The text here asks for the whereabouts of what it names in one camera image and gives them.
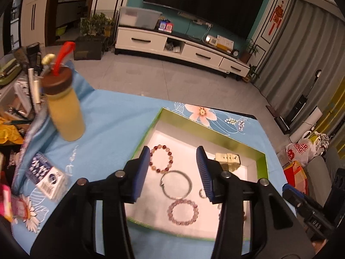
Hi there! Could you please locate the silver bangle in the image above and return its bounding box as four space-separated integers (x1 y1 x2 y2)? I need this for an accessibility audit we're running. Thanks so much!
160 170 193 201

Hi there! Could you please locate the upright vacuum cleaner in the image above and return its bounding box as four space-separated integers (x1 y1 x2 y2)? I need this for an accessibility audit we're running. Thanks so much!
274 69 322 134

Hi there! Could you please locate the grey curtain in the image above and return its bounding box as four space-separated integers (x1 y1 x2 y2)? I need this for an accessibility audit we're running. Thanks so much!
256 0 344 120

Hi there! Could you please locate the red gift bag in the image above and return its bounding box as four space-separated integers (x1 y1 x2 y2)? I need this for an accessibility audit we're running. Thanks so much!
284 161 308 195

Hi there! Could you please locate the red and pink bead bracelet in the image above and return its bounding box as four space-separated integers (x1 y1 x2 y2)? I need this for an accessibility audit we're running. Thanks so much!
148 144 174 174

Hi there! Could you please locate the yellow bottle with brown lid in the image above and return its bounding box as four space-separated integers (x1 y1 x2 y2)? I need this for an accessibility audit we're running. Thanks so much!
42 41 85 142

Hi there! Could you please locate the white TV cabinet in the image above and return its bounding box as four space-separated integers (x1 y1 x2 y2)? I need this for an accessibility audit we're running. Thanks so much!
115 26 250 77

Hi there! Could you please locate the pink yogurt cup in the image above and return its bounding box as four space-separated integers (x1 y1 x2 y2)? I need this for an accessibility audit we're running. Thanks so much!
0 184 29 223

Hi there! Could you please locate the potted green plant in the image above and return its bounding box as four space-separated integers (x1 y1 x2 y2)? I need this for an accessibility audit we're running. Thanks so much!
74 13 115 61

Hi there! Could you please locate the white plastic shopping bag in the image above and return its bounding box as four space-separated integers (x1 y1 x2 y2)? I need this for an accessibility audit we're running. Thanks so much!
285 131 330 167

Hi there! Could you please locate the green cardboard box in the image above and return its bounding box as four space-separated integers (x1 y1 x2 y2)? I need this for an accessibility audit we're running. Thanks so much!
125 108 268 240

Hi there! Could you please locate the clear plastic storage bin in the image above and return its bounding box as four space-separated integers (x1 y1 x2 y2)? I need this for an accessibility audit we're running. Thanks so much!
119 6 163 29

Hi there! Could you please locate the purple bead bracelet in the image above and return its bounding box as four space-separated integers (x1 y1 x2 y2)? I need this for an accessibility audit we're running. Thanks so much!
166 198 199 226

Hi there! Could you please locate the white wristwatch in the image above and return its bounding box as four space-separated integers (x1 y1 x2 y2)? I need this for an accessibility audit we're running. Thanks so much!
215 153 241 172

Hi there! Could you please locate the white tissue pack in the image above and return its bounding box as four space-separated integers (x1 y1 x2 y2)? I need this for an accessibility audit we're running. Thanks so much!
25 152 68 202

